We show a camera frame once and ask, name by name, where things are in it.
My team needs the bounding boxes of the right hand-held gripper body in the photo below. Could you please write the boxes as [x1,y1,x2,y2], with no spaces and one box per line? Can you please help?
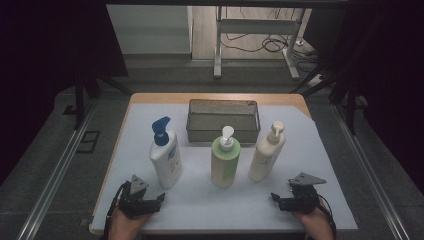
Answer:
[288,172,328,214]

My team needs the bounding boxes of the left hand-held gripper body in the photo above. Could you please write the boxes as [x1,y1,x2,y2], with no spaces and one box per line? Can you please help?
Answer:
[118,174,163,220]

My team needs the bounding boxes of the white bottle with blue pump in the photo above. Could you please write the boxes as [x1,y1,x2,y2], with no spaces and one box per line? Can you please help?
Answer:
[149,115,184,190]

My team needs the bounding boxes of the cream pump bottle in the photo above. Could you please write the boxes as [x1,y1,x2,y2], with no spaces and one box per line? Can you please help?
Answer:
[247,120,287,183]

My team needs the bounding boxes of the green bottle with white pump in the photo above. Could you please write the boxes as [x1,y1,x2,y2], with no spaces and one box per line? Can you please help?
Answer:
[210,125,242,189]

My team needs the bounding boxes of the metal mesh basket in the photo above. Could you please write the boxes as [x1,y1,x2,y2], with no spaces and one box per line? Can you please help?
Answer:
[185,98,262,144]

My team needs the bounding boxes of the person's left hand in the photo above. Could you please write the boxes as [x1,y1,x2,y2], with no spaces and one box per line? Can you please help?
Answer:
[109,208,151,240]

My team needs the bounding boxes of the person's right hand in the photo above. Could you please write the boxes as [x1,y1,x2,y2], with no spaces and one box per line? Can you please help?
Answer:
[293,196,334,240]

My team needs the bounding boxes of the black metal stand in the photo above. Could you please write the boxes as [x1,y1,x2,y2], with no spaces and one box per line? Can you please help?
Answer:
[289,66,368,136]
[63,66,134,131]

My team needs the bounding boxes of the white power strip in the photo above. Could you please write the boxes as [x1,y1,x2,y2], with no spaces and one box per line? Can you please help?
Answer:
[308,74,326,88]

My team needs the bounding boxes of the dark curtain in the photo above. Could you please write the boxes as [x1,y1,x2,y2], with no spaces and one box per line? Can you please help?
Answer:
[0,0,129,188]
[303,0,424,194]

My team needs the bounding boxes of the white partition panel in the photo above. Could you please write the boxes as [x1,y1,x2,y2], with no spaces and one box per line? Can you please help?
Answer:
[106,4,194,56]

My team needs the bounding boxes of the aluminium floor rail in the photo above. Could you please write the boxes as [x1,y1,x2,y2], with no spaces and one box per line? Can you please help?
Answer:
[16,99,98,240]
[331,103,411,240]

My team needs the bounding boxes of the black floor cables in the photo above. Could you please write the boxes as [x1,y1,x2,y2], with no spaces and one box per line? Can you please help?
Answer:
[221,6,321,73]

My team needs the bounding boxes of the white metal desk frame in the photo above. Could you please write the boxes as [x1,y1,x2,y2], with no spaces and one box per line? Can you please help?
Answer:
[213,5,301,81]

